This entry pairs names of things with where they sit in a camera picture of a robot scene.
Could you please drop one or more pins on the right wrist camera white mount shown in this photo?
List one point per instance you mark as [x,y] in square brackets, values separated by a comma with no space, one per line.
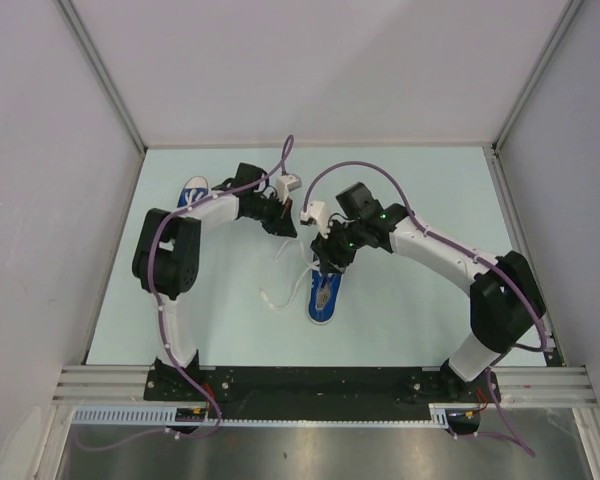
[318,214]

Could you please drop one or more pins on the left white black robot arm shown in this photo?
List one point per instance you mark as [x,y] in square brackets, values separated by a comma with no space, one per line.
[167,256]

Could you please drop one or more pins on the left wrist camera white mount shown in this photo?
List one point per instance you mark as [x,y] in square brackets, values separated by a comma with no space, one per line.
[285,184]

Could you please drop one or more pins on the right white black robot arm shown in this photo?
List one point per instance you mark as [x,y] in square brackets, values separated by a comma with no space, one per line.
[505,299]

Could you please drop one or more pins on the blue sneaker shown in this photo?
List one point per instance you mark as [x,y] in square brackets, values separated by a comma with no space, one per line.
[324,290]
[195,188]

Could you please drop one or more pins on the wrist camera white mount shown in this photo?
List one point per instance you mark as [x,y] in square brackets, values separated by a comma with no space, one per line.
[318,214]
[285,184]

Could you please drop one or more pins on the aluminium corner post left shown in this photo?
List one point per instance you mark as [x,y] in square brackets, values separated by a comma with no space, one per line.
[94,60]

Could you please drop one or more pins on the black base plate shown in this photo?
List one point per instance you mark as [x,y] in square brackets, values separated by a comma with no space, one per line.
[321,394]

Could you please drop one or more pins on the white shoelace of sneaker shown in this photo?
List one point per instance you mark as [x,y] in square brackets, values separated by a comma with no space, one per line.
[293,266]

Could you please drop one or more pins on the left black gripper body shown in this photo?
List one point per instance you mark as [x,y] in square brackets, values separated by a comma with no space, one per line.
[269,212]

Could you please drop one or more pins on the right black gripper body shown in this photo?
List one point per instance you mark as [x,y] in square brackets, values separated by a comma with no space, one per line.
[343,241]

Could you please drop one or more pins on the aluminium corner post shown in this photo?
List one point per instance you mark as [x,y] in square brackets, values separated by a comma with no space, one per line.
[558,34]
[94,60]

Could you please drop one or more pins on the aluminium corner post right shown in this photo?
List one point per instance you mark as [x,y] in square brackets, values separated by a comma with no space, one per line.
[558,34]

